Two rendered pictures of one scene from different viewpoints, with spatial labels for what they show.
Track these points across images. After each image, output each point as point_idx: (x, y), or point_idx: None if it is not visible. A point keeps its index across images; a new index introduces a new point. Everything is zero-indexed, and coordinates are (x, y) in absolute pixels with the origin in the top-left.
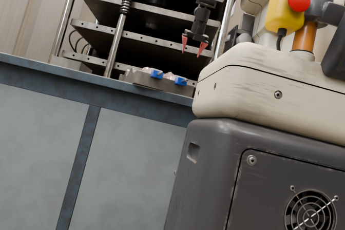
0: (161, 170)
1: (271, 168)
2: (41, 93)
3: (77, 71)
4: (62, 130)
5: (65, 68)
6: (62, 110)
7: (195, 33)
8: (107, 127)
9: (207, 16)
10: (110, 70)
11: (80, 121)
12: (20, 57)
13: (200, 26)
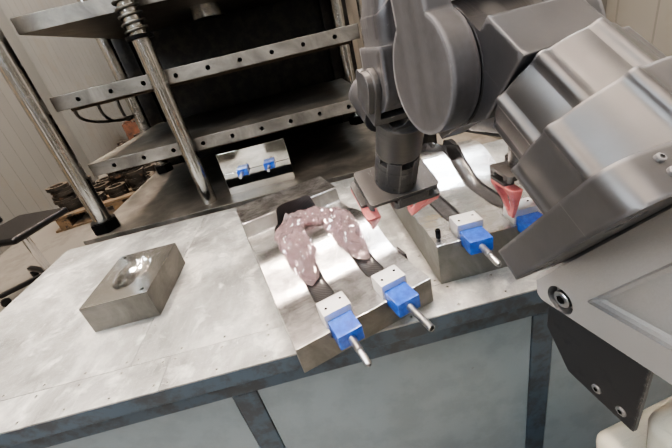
0: (420, 407)
1: None
2: (125, 426)
3: (160, 391)
4: (216, 445)
5: (130, 399)
6: (189, 426)
7: (398, 195)
8: (290, 407)
9: (421, 141)
10: (196, 160)
11: (237, 422)
12: (14, 430)
13: (410, 174)
